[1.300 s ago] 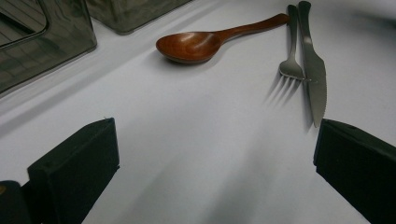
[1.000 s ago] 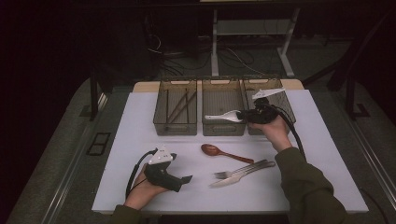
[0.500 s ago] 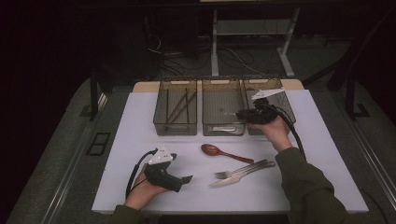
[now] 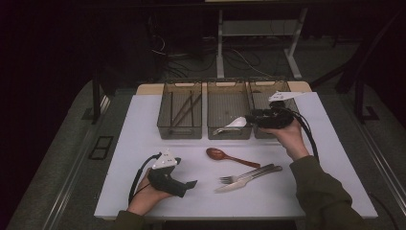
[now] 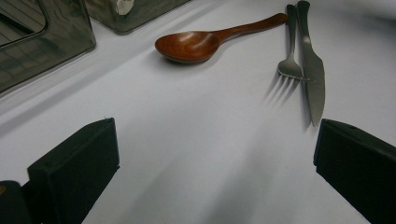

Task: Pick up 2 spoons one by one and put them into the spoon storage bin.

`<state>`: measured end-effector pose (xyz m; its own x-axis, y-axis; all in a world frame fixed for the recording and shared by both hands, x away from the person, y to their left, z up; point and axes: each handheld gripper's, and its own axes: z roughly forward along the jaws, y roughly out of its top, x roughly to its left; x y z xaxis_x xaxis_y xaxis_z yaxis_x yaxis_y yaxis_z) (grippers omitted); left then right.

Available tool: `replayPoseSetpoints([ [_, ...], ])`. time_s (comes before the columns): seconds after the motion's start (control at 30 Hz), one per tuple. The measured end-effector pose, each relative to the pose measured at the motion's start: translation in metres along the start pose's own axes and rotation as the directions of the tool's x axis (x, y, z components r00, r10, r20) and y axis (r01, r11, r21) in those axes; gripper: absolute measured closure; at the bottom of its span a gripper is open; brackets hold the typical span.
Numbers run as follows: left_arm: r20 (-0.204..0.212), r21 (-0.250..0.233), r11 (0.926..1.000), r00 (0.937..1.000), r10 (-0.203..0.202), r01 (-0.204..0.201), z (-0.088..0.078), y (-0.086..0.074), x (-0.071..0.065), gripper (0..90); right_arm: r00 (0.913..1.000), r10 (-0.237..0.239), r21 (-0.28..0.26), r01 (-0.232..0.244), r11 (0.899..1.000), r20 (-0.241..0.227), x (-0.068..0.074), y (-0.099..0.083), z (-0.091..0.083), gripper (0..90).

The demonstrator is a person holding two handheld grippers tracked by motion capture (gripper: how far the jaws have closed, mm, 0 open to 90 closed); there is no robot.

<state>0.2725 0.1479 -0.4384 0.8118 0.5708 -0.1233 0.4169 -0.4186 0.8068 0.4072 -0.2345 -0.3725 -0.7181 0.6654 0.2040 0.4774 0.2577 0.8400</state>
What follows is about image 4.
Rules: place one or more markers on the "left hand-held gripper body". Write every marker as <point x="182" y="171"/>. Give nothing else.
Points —
<point x="166" y="183"/>

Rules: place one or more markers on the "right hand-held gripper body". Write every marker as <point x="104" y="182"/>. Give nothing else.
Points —
<point x="274" y="118"/>

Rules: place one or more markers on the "white ceramic spoon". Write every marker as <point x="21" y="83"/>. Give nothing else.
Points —
<point x="237" y="122"/>

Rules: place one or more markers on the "smoky clear plastic bin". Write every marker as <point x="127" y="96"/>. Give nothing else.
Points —
<point x="164" y="115"/>
<point x="260" y="96"/>
<point x="228" y="102"/>

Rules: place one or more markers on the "metal fork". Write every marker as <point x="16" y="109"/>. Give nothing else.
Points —
<point x="228" y="179"/>

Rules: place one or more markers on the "brown wooden spoon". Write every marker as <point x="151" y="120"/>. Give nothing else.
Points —
<point x="214" y="154"/>

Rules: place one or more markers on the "metal table knife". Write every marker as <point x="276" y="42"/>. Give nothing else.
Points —
<point x="230" y="188"/>

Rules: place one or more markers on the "white table mat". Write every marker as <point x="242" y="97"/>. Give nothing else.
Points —
<point x="207" y="204"/>

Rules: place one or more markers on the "white metal stand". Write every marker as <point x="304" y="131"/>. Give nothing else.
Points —
<point x="220" y="48"/>

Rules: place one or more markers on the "black metal stand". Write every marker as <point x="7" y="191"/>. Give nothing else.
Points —
<point x="359" y="102"/>

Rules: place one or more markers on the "metal floor rail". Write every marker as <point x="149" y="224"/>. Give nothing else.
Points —
<point x="387" y="174"/>
<point x="68" y="185"/>

